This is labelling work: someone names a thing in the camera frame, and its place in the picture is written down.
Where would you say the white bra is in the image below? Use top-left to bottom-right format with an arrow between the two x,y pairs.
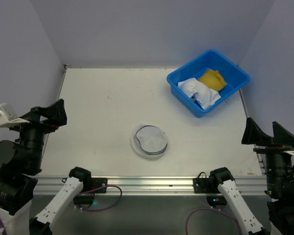
177,78 -> 221,110

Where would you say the yellow bra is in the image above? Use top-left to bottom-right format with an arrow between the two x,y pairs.
198,69 -> 227,92

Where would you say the white mesh laundry bag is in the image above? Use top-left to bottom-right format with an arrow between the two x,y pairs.
130,124 -> 169,161

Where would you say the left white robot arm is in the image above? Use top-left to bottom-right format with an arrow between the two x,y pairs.
0,99 -> 91,235

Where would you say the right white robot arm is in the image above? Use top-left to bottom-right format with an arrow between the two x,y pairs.
209,117 -> 294,235

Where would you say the blue plastic tub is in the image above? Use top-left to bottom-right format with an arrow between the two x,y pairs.
167,49 -> 250,118

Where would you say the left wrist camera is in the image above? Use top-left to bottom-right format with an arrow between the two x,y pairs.
0,103 -> 29,128

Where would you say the aluminium mounting rail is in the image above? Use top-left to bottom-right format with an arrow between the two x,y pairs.
34,175 -> 267,196

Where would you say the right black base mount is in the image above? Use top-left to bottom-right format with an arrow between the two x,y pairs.
193,171 -> 224,207

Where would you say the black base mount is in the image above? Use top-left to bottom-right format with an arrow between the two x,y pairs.
73,177 -> 108,207
193,171 -> 224,207

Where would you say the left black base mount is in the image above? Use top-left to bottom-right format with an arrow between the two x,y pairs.
73,177 -> 108,207

